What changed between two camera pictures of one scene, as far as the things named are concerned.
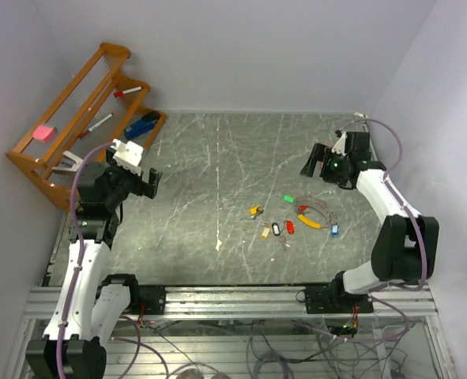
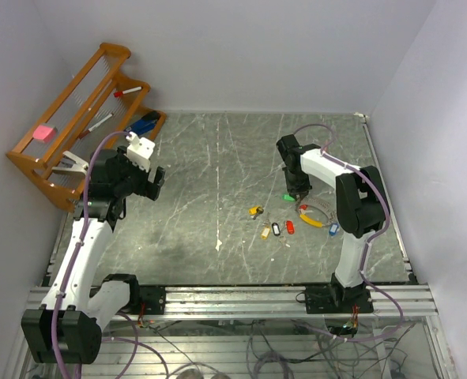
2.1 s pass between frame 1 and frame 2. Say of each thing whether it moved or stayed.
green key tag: stayed
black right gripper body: moved
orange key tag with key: stayed
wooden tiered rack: stayed
